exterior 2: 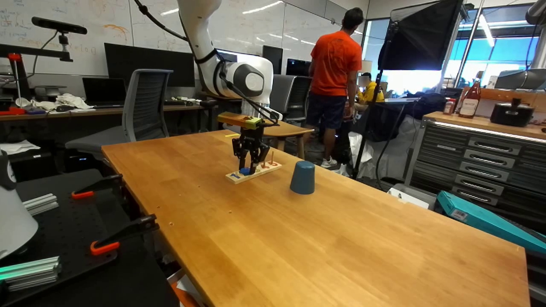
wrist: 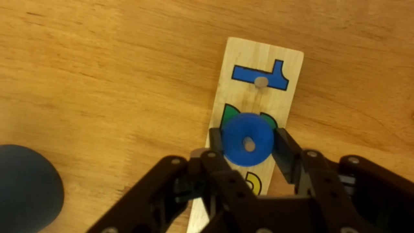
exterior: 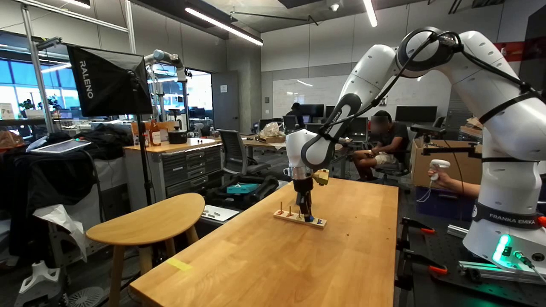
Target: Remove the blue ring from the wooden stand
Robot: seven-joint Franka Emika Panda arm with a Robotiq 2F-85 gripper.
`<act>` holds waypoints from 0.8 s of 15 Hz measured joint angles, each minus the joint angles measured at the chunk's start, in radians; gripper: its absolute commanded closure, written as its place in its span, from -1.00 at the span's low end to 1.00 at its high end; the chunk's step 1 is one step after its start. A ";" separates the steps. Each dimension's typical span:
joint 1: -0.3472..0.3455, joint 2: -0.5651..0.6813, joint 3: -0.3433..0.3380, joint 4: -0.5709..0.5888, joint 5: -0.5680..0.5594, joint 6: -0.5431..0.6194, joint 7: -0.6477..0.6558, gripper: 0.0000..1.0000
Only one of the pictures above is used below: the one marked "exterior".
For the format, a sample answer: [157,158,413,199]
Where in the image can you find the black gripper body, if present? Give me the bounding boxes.
[292,176,316,200]

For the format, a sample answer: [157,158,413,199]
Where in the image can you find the operator forearm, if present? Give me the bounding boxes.
[451,176,483,202]

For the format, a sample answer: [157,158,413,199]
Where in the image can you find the wooden peg stand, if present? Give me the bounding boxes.
[273,209,329,231]

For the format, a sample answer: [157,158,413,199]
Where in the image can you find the black light stand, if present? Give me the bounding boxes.
[135,113,157,209]

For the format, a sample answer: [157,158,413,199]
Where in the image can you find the operator hand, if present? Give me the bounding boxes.
[430,168,457,188]

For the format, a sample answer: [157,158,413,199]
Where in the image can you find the teal and black bag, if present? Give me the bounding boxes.
[205,175,282,211]

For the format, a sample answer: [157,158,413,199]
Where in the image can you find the beige bag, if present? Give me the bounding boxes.
[258,122,287,146]

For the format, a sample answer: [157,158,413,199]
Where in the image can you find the standing person in black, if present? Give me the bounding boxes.
[282,101,307,134]

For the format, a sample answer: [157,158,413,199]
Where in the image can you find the grey office chair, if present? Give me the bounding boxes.
[217,129,251,178]

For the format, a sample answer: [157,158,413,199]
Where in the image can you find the seated person dark shirt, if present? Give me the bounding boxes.
[348,110,413,183]

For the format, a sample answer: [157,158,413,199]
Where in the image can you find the grey drawer cabinet wooden top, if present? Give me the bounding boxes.
[123,137,224,211]

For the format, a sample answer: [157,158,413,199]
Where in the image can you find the blue storage bin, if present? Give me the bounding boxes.
[413,187,478,223]

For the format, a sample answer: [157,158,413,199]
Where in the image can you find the dark computer monitor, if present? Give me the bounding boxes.
[394,105,440,125]

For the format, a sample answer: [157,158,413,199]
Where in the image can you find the white handheld controller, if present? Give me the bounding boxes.
[428,158,452,183]

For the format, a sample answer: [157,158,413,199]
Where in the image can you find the cardboard box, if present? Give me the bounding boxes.
[411,139,485,192]

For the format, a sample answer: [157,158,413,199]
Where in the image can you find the round wooden side table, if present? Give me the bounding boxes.
[85,192,207,307]

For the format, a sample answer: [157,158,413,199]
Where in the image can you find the long ceiling light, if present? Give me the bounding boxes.
[362,0,381,30]
[183,6,266,50]

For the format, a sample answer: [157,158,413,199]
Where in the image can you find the black softbox light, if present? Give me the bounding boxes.
[65,45,155,120]

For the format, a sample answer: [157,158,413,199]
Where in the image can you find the white crumpled cloth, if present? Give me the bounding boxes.
[31,204,91,265]

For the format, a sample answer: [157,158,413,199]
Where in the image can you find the open laptop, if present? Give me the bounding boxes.
[29,137,94,158]

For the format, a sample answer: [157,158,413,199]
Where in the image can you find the black draped cloth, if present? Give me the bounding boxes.
[0,146,99,255]

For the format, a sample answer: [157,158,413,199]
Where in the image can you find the orange-handled clamp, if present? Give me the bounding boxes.
[396,248,451,282]
[396,217,439,240]

